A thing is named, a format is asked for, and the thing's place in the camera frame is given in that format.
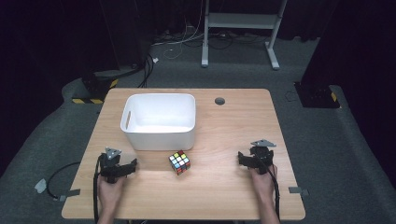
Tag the multicoloured puzzle cube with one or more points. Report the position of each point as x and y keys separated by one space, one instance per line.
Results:
x=179 y=162

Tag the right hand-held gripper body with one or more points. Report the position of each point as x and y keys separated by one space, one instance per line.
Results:
x=261 y=157

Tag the grey tape strip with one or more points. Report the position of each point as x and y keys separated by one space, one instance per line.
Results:
x=70 y=193
x=298 y=190

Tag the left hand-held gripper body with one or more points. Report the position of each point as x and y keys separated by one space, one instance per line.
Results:
x=109 y=169

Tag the black base with yellow stripes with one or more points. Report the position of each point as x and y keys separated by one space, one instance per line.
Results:
x=317 y=96
x=96 y=88

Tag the person's left hand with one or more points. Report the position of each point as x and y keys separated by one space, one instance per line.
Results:
x=109 y=191

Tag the white plastic bin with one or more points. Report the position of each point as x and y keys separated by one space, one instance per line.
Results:
x=158 y=123

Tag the person's right hand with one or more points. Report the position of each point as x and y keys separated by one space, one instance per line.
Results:
x=263 y=183

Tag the white plug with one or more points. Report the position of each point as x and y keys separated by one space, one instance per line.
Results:
x=40 y=186

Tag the white metal stand frame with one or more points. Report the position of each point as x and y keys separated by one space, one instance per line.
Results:
x=243 y=21

